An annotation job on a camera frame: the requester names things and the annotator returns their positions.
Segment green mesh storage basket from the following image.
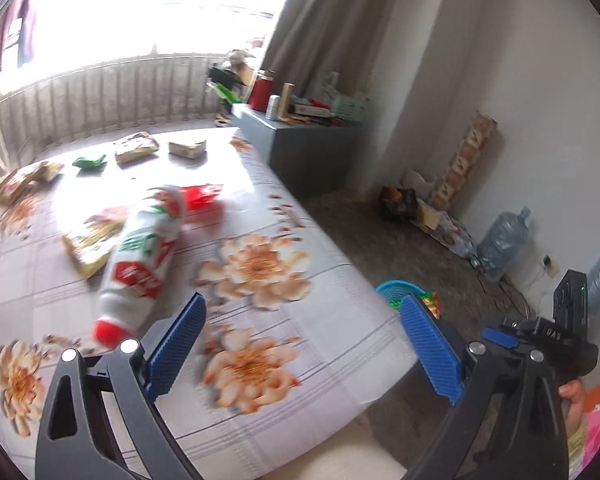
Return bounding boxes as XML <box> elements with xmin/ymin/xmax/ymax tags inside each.
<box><xmin>330</xmin><ymin>94</ymin><xmax>370</xmax><ymax>124</ymax></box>

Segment large water jug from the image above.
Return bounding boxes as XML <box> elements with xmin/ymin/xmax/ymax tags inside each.
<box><xmin>477</xmin><ymin>207</ymin><xmax>531</xmax><ymax>281</ymax></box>

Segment metal balcony railing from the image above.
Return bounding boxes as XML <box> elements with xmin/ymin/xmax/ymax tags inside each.
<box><xmin>0</xmin><ymin>53</ymin><xmax>224</xmax><ymax>152</ymax></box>

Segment red plastic wrapper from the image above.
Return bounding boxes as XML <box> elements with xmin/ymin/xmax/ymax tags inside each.
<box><xmin>180</xmin><ymin>184</ymin><xmax>223</xmax><ymax>211</ymax></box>

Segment grey side cabinet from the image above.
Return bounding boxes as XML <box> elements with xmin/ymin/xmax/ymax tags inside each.
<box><xmin>232</xmin><ymin>104</ymin><xmax>363</xmax><ymax>197</ymax></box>

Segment white small box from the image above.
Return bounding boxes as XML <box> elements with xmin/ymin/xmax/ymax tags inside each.
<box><xmin>169</xmin><ymin>140</ymin><xmax>207</xmax><ymax>160</ymax></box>

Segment person's right hand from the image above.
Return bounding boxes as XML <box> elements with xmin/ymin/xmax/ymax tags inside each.
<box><xmin>558</xmin><ymin>378</ymin><xmax>586</xmax><ymax>438</ymax></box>

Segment hanging pink clothes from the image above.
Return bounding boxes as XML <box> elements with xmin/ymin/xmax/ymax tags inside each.
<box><xmin>0</xmin><ymin>0</ymin><xmax>36</xmax><ymax>71</ymax></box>

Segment brown snack packet left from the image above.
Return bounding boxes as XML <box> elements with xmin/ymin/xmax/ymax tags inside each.
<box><xmin>0</xmin><ymin>164</ymin><xmax>45</xmax><ymax>206</ymax></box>

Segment brown snack packet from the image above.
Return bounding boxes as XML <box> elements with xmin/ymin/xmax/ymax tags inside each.
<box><xmin>0</xmin><ymin>164</ymin><xmax>45</xmax><ymax>206</ymax></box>
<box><xmin>30</xmin><ymin>160</ymin><xmax>64</xmax><ymax>184</ymax></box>
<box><xmin>114</xmin><ymin>131</ymin><xmax>159</xmax><ymax>165</ymax></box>

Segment yellow Enaak noodle packet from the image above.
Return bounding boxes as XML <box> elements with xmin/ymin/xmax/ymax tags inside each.
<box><xmin>61</xmin><ymin>207</ymin><xmax>126</xmax><ymax>280</ymax></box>

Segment small green snack packet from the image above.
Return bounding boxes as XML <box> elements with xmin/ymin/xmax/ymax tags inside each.
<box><xmin>72</xmin><ymin>154</ymin><xmax>106</xmax><ymax>170</ymax></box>

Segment right grey curtain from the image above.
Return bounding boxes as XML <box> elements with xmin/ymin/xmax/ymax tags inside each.
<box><xmin>258</xmin><ymin>0</ymin><xmax>412</xmax><ymax>106</ymax></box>

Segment floral tablecloth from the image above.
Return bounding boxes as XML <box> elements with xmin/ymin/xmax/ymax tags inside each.
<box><xmin>0</xmin><ymin>128</ymin><xmax>416</xmax><ymax>479</ymax></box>

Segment blue mesh trash basket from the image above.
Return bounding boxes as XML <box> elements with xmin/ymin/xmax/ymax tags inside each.
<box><xmin>375</xmin><ymin>280</ymin><xmax>427</xmax><ymax>310</ymax></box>

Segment white bottle red cap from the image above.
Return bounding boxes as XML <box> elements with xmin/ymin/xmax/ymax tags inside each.
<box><xmin>93</xmin><ymin>185</ymin><xmax>186</xmax><ymax>349</ymax></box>

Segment red thermos bottle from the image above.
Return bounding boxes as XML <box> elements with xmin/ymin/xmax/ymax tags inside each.
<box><xmin>248</xmin><ymin>72</ymin><xmax>274</xmax><ymax>113</ymax></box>

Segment brown snack packet middle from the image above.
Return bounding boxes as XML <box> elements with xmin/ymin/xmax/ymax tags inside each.
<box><xmin>114</xmin><ymin>131</ymin><xmax>159</xmax><ymax>165</ymax></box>

